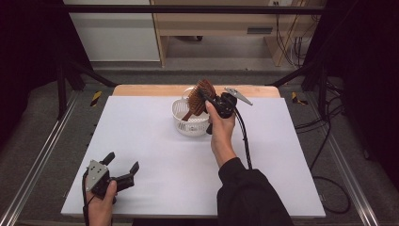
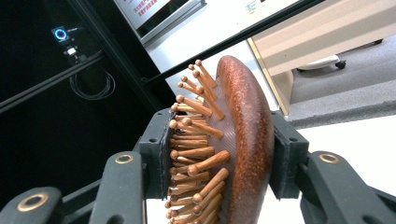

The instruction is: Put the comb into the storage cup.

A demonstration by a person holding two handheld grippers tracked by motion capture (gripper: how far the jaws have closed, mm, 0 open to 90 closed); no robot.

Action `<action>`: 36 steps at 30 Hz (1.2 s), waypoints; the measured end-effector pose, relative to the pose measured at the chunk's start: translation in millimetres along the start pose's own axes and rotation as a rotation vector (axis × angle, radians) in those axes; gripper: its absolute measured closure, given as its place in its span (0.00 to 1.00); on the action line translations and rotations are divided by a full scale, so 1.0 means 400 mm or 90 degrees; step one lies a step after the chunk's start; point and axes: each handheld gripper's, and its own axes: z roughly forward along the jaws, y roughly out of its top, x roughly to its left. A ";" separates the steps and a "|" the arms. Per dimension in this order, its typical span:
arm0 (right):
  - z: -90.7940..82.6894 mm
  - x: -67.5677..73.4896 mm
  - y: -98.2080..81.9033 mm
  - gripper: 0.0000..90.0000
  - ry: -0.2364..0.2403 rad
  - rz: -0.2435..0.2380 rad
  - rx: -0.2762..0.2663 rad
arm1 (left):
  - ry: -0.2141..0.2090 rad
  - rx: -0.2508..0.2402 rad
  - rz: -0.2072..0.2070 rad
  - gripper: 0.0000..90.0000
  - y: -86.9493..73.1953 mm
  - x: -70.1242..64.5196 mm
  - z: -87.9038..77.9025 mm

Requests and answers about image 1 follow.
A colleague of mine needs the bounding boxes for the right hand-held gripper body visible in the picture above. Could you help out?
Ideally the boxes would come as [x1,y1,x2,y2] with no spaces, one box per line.
[205,87,254,136]

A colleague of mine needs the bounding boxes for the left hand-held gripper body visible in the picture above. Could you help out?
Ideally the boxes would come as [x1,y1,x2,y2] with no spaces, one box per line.
[84,159,136,201]

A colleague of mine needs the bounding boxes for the wooden bristle hairbrush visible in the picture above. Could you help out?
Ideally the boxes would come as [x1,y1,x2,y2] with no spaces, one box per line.
[181,78,217,122]

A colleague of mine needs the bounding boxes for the white slotted plastic basket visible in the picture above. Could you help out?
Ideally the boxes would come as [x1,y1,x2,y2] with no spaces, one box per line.
[170,87,212,137]

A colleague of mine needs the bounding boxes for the person's right hand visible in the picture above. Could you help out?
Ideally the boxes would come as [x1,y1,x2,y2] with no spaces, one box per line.
[204,100,238,169]

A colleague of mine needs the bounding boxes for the person's left hand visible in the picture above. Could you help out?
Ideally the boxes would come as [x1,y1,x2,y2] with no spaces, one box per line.
[85,180,119,226]

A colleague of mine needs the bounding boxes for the white table cover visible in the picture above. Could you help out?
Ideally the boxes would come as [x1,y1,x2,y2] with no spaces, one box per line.
[60,95,327,219]

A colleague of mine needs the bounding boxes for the light wooden table board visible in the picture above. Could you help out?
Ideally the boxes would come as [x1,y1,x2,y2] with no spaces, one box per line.
[111,84,281,99]

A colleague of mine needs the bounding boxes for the yellow black floor tape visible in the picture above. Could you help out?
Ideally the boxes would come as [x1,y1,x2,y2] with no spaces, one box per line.
[291,90,309,106]
[89,90,104,108]

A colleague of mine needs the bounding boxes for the light wooden desk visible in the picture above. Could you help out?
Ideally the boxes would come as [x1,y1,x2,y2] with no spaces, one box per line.
[150,0,316,68]

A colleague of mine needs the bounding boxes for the black metal stand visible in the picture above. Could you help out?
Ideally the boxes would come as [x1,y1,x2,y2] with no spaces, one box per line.
[265,60,329,121]
[56,56,120,121]

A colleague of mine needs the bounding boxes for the dark desk label plate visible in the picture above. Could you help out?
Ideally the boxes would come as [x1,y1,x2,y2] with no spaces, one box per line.
[247,26,274,35]

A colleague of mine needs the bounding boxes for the black metal crossbar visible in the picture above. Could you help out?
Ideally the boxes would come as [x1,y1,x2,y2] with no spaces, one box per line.
[62,4,327,15]

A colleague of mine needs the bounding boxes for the white cabinet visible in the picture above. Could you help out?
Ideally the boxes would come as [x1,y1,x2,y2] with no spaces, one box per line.
[62,0,161,62]

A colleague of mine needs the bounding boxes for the white power strip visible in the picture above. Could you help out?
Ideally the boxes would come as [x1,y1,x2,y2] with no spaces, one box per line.
[268,0,294,8]

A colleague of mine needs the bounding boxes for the dark curtain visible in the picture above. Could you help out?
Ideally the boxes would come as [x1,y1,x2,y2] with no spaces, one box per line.
[303,0,399,190]
[0,0,92,149]

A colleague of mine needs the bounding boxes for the left hand-held gripper cable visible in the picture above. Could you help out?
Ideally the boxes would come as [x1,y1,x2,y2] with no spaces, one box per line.
[81,169,91,226]

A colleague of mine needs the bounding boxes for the hand-held gripper cable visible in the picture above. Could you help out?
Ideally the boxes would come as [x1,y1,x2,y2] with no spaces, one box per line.
[230,105,254,170]
[81,169,91,226]

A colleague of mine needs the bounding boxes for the right hand-held gripper cable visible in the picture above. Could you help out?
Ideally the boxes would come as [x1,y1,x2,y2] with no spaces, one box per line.
[230,105,254,170]

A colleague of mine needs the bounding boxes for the aluminium floor rail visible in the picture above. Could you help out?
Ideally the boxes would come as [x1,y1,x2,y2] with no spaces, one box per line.
[313,103,381,226]
[0,90,80,226]

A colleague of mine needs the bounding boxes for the black hanging desk cables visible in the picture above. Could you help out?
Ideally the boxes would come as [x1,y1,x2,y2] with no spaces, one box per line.
[274,1,312,69]

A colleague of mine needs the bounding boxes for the black floor cables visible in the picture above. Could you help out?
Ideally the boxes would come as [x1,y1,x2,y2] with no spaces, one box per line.
[294,80,352,215]

